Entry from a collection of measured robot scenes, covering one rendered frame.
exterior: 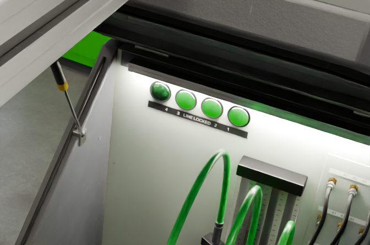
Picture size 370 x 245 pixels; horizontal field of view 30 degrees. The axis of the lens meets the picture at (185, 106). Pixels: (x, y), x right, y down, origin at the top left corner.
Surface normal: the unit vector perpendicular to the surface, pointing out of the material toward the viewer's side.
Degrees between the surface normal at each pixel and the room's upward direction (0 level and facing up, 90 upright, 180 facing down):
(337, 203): 90
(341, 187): 90
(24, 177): 0
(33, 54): 90
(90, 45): 90
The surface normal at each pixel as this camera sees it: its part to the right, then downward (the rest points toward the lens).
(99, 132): 0.92, 0.29
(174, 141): -0.37, 0.44
